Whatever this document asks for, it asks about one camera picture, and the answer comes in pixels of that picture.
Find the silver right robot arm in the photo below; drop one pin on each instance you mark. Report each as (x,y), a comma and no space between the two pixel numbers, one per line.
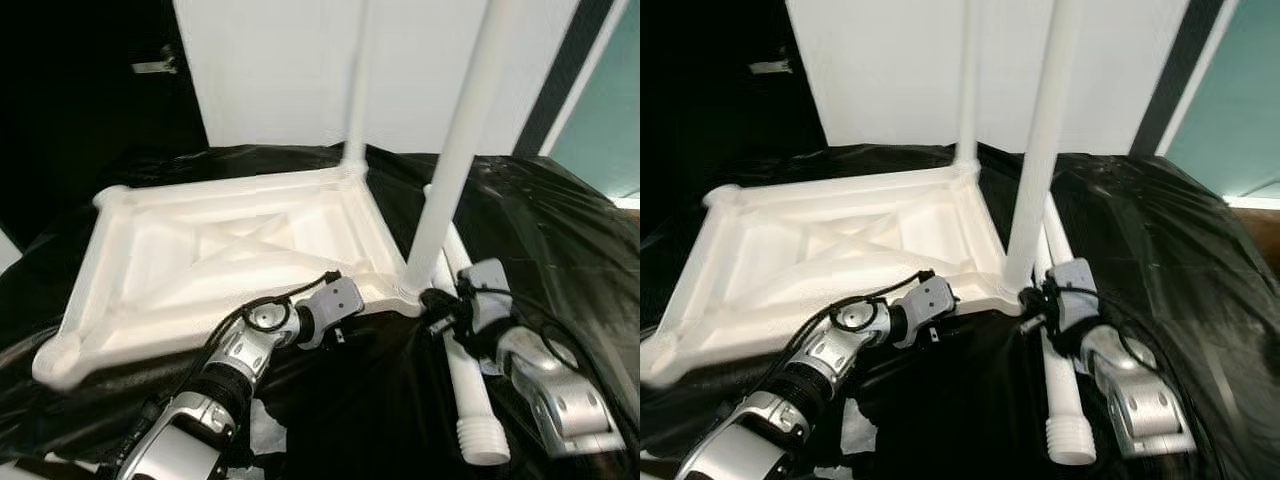
(560,400)
(1140,400)

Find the black door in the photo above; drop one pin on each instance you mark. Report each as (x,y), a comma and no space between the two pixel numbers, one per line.
(80,120)
(710,120)

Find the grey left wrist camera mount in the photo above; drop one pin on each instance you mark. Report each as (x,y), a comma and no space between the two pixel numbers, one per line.
(335,305)
(925,303)

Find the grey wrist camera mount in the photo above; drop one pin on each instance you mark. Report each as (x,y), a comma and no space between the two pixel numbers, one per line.
(925,303)
(490,290)
(335,305)
(1075,290)

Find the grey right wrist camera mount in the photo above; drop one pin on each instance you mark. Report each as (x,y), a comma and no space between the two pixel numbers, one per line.
(1075,290)
(490,290)

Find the black wall strip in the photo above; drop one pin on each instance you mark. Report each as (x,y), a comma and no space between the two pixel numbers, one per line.
(565,70)
(1180,70)

